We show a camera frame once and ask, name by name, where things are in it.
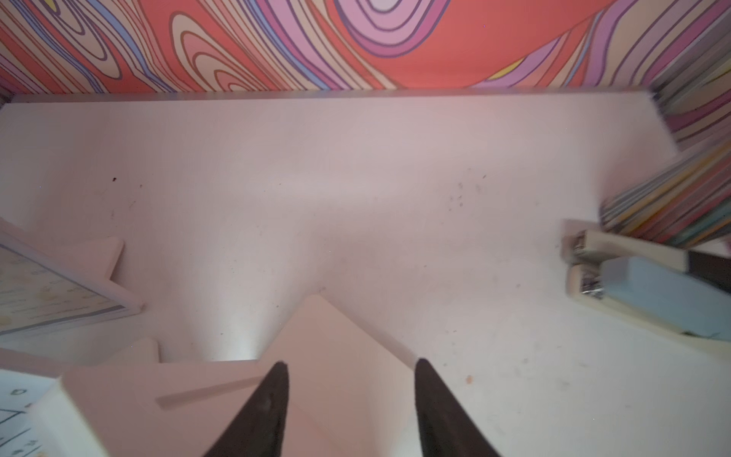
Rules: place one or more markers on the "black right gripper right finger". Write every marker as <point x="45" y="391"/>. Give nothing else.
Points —
<point x="445" y="429"/>

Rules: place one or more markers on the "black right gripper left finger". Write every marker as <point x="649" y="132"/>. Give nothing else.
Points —
<point x="258" y="429"/>

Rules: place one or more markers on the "white board panel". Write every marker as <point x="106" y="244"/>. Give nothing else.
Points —
<point x="348" y="396"/>
<point x="89" y="264"/>
<point x="52" y="409"/>

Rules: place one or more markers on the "hand-drawn colourful menu sheet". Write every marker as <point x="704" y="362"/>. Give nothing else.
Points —
<point x="18" y="438"/>

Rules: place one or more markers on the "Dim Sum Inn menu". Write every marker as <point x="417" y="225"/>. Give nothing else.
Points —
<point x="33" y="297"/>

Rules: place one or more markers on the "white board front panel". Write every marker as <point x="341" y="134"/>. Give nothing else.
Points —
<point x="89" y="264"/>

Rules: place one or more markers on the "black and beige stapler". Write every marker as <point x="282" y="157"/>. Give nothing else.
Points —
<point x="593" y="247"/>

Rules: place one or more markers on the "clear pencil holder cup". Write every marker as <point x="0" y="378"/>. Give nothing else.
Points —
<point x="685" y="206"/>

